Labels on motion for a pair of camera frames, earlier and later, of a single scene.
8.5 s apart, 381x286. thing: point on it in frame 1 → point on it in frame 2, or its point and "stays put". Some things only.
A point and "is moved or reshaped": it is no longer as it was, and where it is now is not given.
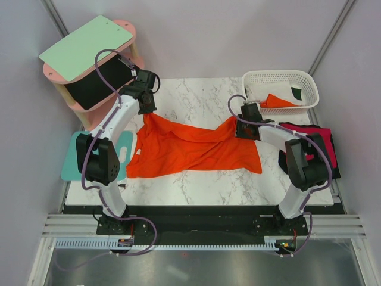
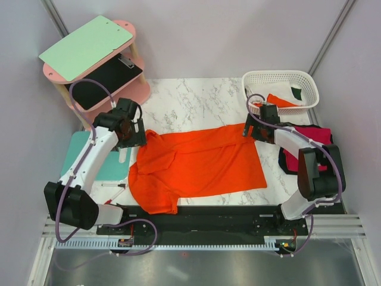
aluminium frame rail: (320, 226) stays put
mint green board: (75, 54) stays put
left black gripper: (151, 108) → (138, 138)
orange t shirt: (162, 149) is moved or reshaped
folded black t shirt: (282, 157) stays put
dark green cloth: (296, 93) stays put
